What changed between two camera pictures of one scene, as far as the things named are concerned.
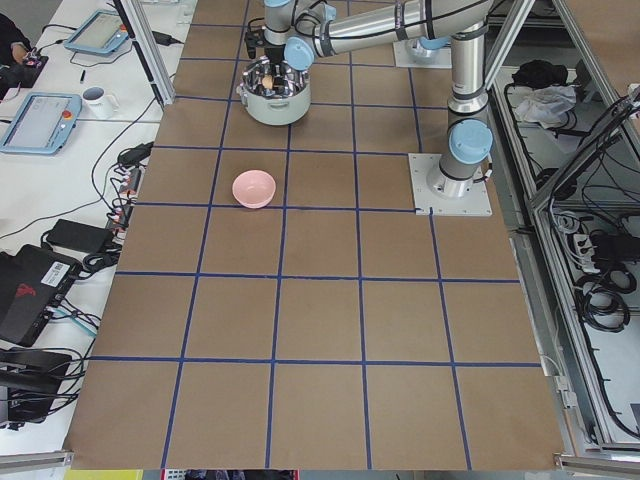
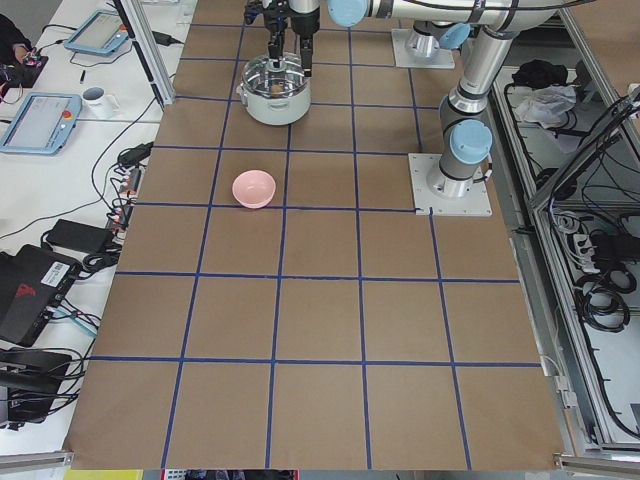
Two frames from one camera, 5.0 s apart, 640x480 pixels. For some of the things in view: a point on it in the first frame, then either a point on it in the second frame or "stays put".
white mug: [100, 104] stays put
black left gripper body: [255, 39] → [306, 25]
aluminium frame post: [144, 35] stays put
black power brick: [80, 237] stays put
